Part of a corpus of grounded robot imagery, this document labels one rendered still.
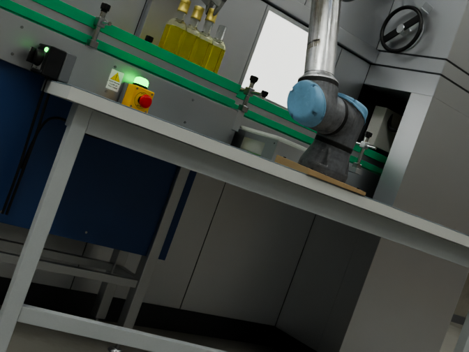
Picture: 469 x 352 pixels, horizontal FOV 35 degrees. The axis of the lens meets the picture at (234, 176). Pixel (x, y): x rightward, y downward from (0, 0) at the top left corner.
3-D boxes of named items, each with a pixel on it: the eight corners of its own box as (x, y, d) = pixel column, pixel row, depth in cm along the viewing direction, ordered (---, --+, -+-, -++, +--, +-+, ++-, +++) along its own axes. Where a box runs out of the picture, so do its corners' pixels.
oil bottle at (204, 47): (185, 93, 255) (206, 35, 255) (195, 96, 251) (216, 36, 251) (173, 88, 251) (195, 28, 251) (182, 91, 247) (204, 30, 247)
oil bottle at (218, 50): (198, 99, 259) (219, 41, 258) (207, 101, 254) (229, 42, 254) (186, 93, 255) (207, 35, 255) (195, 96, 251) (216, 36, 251)
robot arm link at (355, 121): (361, 153, 217) (380, 110, 216) (335, 140, 207) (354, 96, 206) (331, 142, 225) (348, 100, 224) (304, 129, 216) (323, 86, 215)
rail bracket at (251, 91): (226, 107, 258) (238, 73, 258) (256, 115, 245) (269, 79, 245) (220, 105, 256) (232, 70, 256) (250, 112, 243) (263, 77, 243)
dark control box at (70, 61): (54, 82, 205) (65, 53, 205) (67, 86, 199) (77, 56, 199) (28, 71, 200) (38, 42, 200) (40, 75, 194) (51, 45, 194)
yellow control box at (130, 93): (135, 112, 223) (143, 89, 223) (147, 116, 217) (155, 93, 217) (115, 105, 218) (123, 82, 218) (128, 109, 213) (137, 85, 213)
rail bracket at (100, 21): (94, 50, 212) (109, 6, 212) (106, 53, 207) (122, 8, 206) (82, 45, 210) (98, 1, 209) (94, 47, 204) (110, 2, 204)
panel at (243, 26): (306, 121, 310) (333, 45, 309) (310, 123, 307) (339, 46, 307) (132, 42, 251) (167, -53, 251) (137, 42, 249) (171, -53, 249)
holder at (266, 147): (253, 159, 269) (260, 139, 269) (304, 177, 248) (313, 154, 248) (218, 146, 258) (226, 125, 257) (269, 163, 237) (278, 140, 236)
